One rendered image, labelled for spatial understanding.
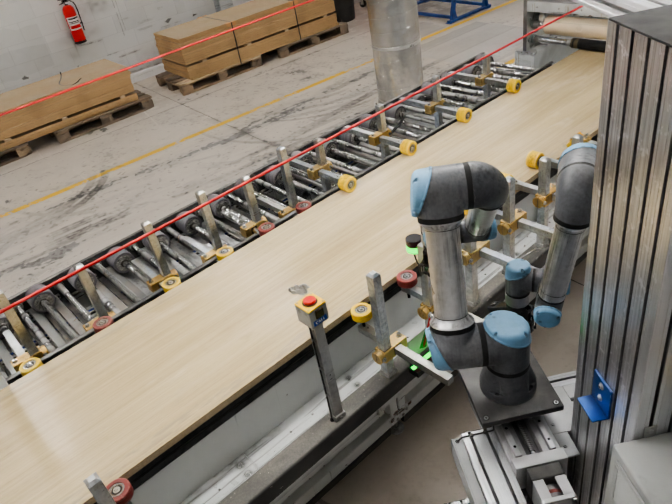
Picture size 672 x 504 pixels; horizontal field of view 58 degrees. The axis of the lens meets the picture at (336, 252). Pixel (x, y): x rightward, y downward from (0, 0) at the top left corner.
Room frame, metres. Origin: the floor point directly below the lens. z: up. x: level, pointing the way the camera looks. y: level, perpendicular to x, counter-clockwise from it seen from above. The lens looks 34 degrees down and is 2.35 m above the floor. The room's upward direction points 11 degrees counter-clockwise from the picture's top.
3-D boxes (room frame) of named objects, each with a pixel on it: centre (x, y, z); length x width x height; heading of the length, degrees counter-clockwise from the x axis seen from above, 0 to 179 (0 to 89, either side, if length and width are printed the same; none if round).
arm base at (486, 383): (1.13, -0.40, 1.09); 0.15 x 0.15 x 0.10
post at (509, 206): (2.02, -0.71, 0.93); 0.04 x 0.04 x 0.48; 36
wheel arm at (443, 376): (1.56, -0.17, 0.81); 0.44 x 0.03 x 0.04; 36
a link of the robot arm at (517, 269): (1.46, -0.55, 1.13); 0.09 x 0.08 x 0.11; 64
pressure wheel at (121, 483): (1.14, 0.76, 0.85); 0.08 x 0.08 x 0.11
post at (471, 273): (1.87, -0.51, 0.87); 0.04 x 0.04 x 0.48; 36
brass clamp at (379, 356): (1.59, -0.12, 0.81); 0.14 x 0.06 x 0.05; 126
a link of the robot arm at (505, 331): (1.13, -0.39, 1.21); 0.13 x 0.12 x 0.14; 83
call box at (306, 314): (1.43, 0.11, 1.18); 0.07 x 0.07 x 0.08; 36
